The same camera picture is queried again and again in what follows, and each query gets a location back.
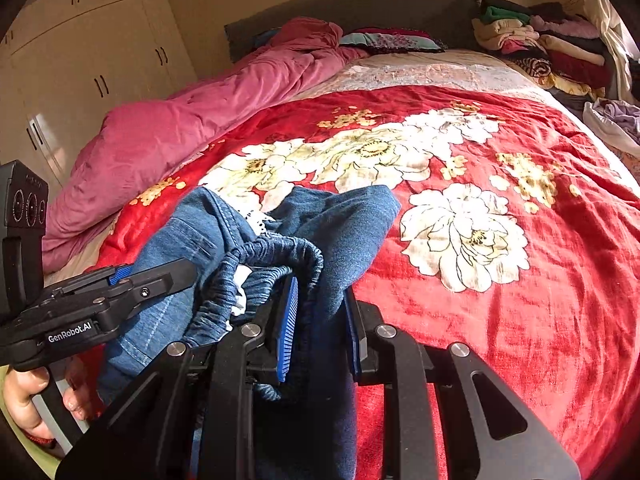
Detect person's left hand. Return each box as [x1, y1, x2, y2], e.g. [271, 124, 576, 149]
[2, 359, 96, 448]

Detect red floral blanket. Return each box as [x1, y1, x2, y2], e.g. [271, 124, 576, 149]
[75, 85, 640, 480]

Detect white hanging cloth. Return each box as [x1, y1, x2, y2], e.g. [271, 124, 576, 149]
[575, 0, 640, 107]

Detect pink quilt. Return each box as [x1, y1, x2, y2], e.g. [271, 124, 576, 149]
[42, 16, 372, 273]

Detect red wristband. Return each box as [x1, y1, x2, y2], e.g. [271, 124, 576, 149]
[22, 432, 57, 451]

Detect blue denim pants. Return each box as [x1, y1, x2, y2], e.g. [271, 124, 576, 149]
[97, 185, 403, 480]

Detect teal patterned pillow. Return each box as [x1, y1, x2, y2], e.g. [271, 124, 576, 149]
[340, 27, 447, 55]

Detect dark upholstered headboard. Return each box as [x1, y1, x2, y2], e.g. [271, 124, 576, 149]
[224, 0, 482, 63]

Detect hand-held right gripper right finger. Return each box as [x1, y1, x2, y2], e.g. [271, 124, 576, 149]
[342, 285, 582, 480]

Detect pile of folded clothes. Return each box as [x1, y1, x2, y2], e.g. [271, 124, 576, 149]
[472, 0, 617, 100]

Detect lilac crumpled cloth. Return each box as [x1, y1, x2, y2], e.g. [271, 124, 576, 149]
[582, 99, 640, 159]

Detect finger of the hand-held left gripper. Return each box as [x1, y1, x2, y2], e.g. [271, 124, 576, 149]
[47, 266, 133, 297]
[127, 259, 200, 312]

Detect cream wardrobe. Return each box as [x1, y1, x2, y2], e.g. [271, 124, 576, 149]
[0, 0, 199, 192]

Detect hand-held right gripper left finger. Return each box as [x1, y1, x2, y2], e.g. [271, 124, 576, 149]
[55, 272, 301, 480]

